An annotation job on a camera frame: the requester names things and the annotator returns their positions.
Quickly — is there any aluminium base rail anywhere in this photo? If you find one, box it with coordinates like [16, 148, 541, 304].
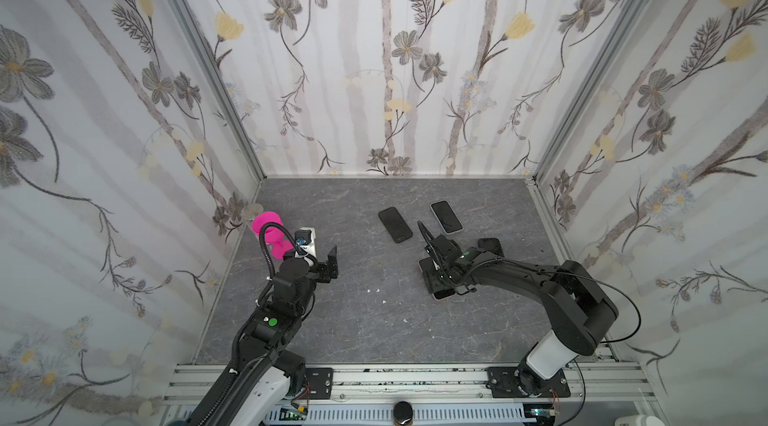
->
[161, 361, 656, 407]

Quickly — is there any black round knob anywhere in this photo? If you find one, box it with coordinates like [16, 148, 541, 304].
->
[392, 401, 414, 426]

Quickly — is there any pink silicone cup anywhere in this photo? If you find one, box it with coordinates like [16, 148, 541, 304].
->
[251, 211, 293, 260]

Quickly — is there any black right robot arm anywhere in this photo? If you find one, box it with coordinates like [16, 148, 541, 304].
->
[417, 222, 619, 398]

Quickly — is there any black phone case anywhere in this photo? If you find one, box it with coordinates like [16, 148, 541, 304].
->
[378, 206, 413, 244]
[477, 237, 504, 257]

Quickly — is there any salmon pink phone case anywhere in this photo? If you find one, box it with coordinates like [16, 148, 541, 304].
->
[418, 258, 456, 300]

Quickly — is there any white slotted cable duct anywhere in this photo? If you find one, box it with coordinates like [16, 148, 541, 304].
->
[263, 403, 536, 425]

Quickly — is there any black smartphone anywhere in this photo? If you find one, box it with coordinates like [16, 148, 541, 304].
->
[431, 200, 463, 234]
[418, 258, 439, 294]

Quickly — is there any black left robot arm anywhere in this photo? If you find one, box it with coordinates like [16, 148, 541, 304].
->
[182, 213, 339, 425]

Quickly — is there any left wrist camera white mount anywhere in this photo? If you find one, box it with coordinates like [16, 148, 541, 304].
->
[294, 227, 316, 257]

